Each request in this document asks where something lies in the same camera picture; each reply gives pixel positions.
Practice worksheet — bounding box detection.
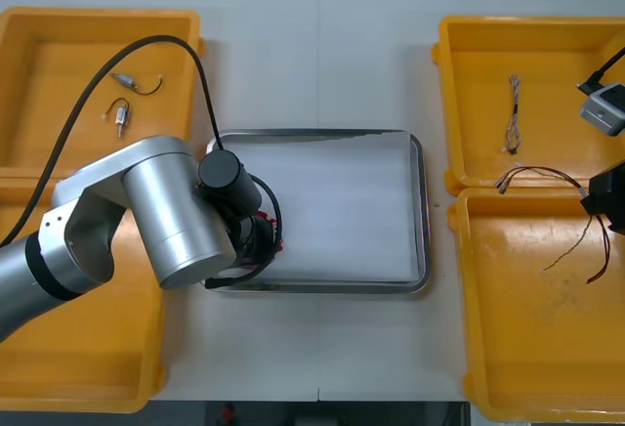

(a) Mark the round red circuit board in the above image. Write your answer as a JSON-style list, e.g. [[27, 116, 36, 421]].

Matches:
[[238, 207, 287, 271]]

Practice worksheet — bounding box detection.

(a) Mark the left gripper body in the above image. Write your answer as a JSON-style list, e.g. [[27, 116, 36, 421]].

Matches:
[[228, 211, 283, 272]]

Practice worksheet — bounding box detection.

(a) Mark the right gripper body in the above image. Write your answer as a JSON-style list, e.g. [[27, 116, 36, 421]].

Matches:
[[588, 161, 625, 218]]

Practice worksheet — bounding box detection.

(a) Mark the steel tray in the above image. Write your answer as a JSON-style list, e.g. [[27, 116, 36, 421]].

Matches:
[[203, 127, 433, 295]]

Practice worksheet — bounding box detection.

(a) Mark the red black green-yellow wire harness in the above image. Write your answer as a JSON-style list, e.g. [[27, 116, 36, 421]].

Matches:
[[493, 162, 615, 285]]

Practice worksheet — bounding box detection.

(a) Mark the small metal solenoid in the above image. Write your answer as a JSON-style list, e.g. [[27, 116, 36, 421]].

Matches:
[[101, 97, 134, 141], [109, 72, 164, 97]]

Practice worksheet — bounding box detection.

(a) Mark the yellow-orange plastic bin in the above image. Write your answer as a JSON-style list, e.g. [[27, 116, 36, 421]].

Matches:
[[0, 5, 205, 189], [431, 15, 625, 197], [447, 187, 625, 423], [0, 176, 170, 415]]

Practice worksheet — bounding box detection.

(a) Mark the blue-white twisted wire harness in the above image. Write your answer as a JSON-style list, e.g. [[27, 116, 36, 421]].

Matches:
[[501, 73, 524, 156]]

